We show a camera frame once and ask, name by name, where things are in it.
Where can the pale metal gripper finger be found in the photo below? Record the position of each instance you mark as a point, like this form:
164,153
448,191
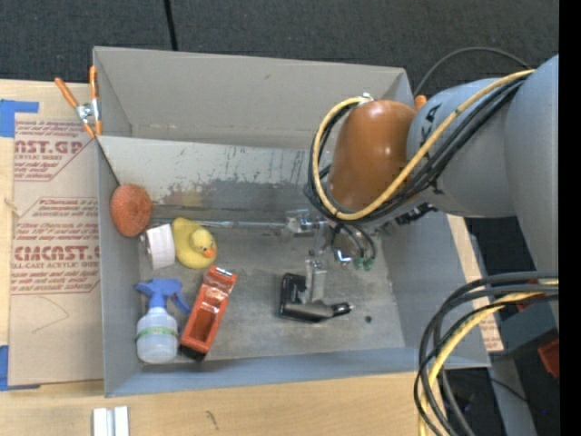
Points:
316,282
343,256

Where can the black angled tool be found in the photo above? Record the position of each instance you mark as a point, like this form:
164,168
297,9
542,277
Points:
299,310

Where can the grey metal bin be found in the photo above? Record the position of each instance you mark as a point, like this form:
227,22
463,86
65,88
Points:
254,261

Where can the orange tape dispenser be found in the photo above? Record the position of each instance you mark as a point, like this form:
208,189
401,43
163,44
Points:
206,316

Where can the yellow rubber duck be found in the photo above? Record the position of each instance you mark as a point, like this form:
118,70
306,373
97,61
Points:
193,243

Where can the white tape roll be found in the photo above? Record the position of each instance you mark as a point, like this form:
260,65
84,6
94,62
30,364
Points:
161,245

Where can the clear spray bottle blue head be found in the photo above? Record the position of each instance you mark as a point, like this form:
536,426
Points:
156,334

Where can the orange rough ball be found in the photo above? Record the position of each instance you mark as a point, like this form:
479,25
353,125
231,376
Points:
130,209

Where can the brown cardboard board red print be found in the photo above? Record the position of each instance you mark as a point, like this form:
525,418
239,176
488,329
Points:
54,316

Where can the black cylinder on white bracket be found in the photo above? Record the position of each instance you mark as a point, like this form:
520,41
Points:
415,214

